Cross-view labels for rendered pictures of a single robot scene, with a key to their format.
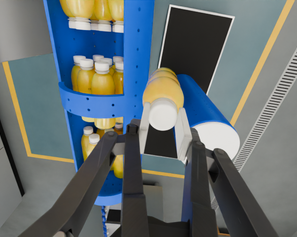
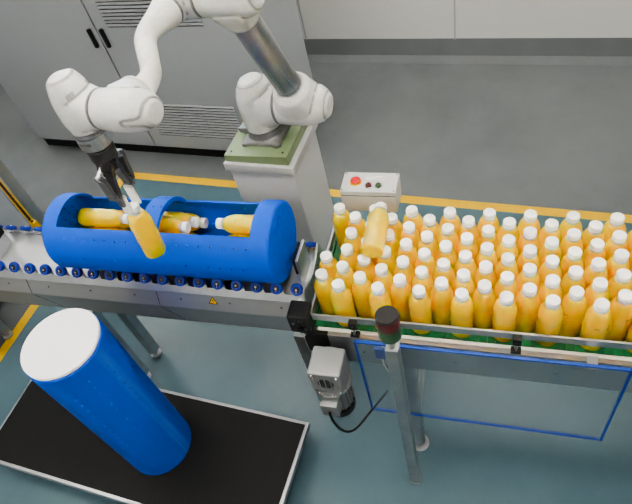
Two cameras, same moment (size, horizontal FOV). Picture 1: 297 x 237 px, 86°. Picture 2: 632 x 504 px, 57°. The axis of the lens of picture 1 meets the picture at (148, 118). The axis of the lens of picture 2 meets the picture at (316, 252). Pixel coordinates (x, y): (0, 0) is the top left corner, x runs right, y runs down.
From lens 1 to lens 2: 1.67 m
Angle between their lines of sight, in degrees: 37
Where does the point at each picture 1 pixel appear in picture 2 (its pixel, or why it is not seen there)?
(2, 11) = (276, 188)
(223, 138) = (69, 357)
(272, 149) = not seen: outside the picture
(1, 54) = (239, 175)
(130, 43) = (190, 239)
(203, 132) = (86, 333)
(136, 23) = (202, 244)
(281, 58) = not seen: outside the picture
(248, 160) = not seen: outside the picture
